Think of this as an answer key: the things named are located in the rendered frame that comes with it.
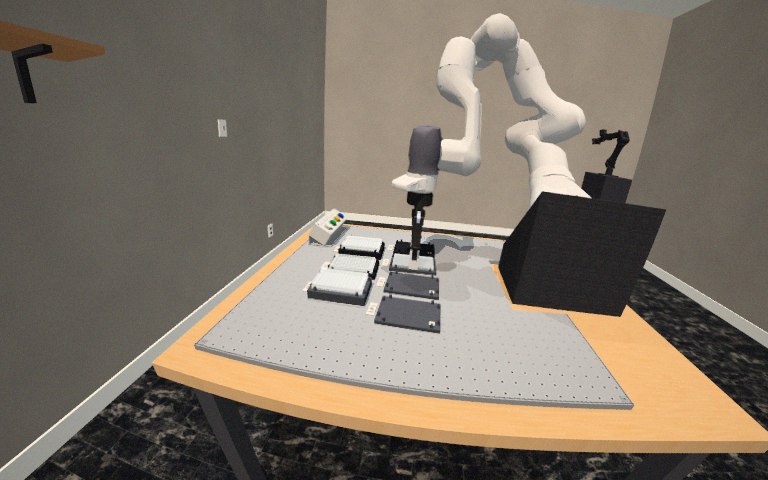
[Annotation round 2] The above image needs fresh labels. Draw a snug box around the white button panel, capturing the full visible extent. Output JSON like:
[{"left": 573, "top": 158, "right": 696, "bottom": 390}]
[{"left": 308, "top": 209, "right": 348, "bottom": 247}]

